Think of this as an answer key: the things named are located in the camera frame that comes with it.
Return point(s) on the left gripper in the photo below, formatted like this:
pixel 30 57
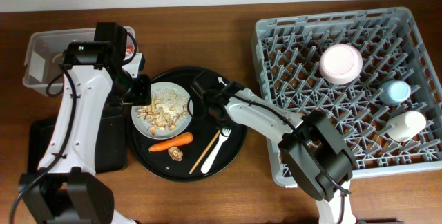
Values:
pixel 143 95

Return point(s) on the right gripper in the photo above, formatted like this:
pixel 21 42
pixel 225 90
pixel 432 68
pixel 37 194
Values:
pixel 206 104

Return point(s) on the pink bowl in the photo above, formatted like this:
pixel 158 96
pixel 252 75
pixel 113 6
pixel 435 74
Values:
pixel 341 64

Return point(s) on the blue cup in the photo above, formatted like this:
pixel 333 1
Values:
pixel 394 92

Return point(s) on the cream cup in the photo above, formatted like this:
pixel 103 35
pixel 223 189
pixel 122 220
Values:
pixel 406 125

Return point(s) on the red snack wrapper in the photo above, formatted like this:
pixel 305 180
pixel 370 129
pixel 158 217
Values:
pixel 130 49

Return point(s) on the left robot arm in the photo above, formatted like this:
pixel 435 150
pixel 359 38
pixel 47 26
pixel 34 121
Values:
pixel 65 188

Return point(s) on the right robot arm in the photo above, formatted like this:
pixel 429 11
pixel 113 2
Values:
pixel 316 154

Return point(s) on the grey dishwasher rack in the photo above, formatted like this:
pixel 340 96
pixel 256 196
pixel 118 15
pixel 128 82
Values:
pixel 286 55

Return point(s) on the grey plate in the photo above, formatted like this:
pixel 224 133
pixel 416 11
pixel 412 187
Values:
pixel 189 104

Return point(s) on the peanut shells pile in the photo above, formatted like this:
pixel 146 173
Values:
pixel 153 121

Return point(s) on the wooden chopstick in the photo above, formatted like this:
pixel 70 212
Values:
pixel 205 151

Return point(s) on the white rice pile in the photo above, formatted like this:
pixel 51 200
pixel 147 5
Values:
pixel 170 100

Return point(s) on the white plastic fork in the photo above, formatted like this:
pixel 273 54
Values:
pixel 223 137

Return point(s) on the orange carrot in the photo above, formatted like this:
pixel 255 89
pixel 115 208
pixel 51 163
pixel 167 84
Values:
pixel 177 141

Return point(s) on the black round tray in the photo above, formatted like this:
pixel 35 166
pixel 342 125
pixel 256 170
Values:
pixel 203 130

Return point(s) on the black rectangular bin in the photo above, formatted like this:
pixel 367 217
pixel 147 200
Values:
pixel 110 152

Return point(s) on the brown walnut shell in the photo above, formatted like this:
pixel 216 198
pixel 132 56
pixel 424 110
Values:
pixel 175 154

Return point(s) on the clear plastic bin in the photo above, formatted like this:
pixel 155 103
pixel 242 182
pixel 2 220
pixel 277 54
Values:
pixel 44 54

